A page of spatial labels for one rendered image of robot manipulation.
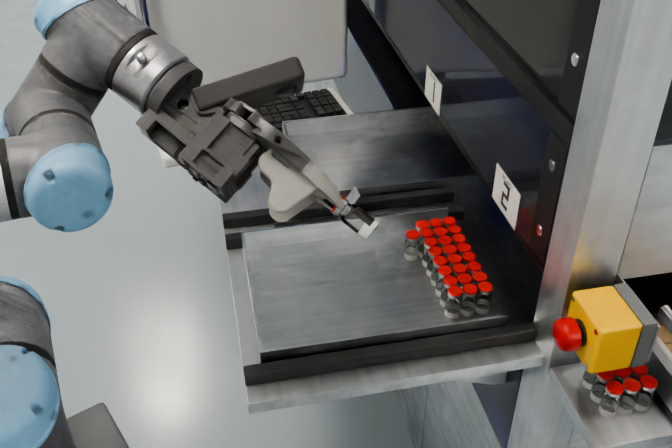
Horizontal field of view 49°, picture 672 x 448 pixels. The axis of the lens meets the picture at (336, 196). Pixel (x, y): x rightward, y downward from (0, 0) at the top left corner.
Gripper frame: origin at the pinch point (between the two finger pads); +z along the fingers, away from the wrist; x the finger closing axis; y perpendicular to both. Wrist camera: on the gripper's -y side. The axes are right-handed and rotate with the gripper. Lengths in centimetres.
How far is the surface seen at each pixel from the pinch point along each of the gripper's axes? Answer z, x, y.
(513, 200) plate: 17.0, -27.6, -21.3
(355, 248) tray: 3.5, -45.1, -5.0
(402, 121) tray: -6, -71, -36
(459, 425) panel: 39, -74, 4
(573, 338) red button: 30.5, -13.1, -7.1
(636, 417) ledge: 44.3, -21.1, -6.2
